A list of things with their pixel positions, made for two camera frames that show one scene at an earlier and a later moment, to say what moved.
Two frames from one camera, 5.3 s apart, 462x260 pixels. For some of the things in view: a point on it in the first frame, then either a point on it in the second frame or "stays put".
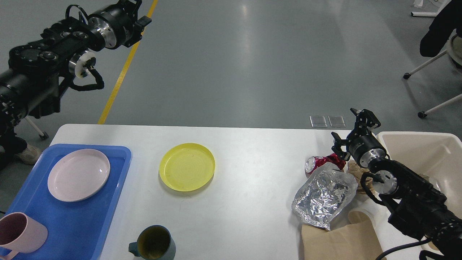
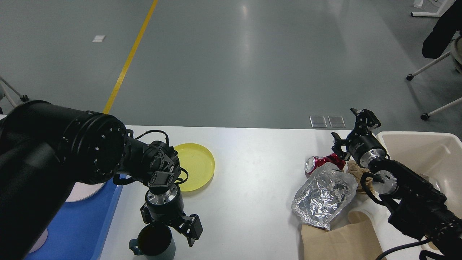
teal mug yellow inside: x=155 y=242 stays put
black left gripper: x=118 y=25 -> x=168 y=207
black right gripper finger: x=338 y=142 stays put
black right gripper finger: x=366 y=121 stays put
